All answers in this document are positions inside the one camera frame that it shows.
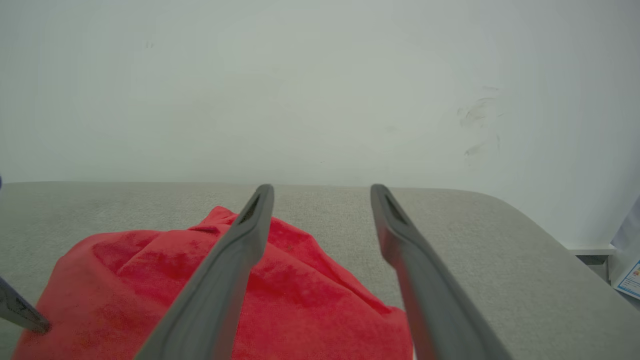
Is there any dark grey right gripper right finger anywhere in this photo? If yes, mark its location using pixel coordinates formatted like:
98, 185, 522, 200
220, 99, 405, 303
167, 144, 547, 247
370, 183, 512, 360

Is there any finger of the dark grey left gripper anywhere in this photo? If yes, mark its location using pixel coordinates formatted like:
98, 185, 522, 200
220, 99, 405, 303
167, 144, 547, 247
0, 276, 52, 334

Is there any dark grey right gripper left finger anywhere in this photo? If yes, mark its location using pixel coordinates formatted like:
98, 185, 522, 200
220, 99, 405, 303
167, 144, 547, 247
135, 183, 275, 360

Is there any red shirt with white sleeves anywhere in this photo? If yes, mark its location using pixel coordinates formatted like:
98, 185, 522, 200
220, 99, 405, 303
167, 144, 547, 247
11, 205, 415, 360

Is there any white panel with printed label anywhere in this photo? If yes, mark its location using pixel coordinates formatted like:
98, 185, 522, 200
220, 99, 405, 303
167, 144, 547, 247
609, 197, 640, 301

